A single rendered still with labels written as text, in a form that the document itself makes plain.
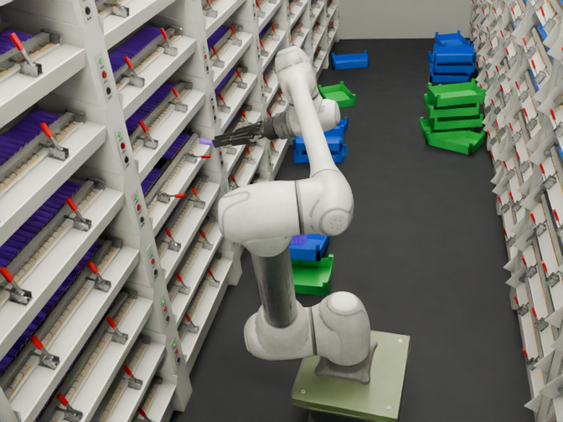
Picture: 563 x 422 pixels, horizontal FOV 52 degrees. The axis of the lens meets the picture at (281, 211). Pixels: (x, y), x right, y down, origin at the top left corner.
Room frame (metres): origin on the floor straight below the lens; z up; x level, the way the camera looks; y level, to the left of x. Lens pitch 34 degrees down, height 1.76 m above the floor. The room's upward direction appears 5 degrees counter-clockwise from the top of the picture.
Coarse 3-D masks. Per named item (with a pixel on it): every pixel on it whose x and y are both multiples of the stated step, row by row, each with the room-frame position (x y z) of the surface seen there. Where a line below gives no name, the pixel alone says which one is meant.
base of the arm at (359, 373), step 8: (376, 344) 1.36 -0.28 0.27; (320, 360) 1.32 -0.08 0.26; (328, 360) 1.29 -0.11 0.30; (368, 360) 1.29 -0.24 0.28; (320, 368) 1.29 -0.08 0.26; (328, 368) 1.28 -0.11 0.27; (336, 368) 1.26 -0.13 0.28; (344, 368) 1.25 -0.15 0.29; (352, 368) 1.25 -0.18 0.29; (360, 368) 1.26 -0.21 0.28; (368, 368) 1.26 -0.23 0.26; (320, 376) 1.27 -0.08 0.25; (328, 376) 1.27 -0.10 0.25; (336, 376) 1.26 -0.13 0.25; (344, 376) 1.25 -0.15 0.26; (352, 376) 1.24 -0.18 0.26; (360, 376) 1.24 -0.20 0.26; (368, 376) 1.24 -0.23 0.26
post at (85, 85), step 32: (32, 0) 1.40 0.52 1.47; (64, 0) 1.38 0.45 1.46; (96, 32) 1.44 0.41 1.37; (64, 96) 1.40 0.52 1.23; (96, 96) 1.37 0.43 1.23; (96, 160) 1.39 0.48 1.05; (128, 192) 1.39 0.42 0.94; (128, 224) 1.38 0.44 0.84; (160, 288) 1.43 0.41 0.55; (160, 320) 1.38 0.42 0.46
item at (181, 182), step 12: (192, 132) 2.05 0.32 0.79; (204, 132) 2.05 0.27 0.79; (192, 168) 1.83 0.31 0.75; (180, 180) 1.75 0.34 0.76; (168, 192) 1.67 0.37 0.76; (180, 192) 1.70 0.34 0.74; (156, 204) 1.60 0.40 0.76; (168, 204) 1.60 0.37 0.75; (156, 216) 1.54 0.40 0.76; (156, 228) 1.49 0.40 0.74
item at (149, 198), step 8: (192, 136) 2.01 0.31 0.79; (192, 144) 1.97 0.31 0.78; (184, 152) 1.89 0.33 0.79; (192, 152) 1.92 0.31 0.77; (176, 160) 1.83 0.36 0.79; (168, 168) 1.77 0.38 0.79; (168, 176) 1.74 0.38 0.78; (160, 184) 1.67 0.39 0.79; (152, 192) 1.63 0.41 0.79; (152, 200) 1.60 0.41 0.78
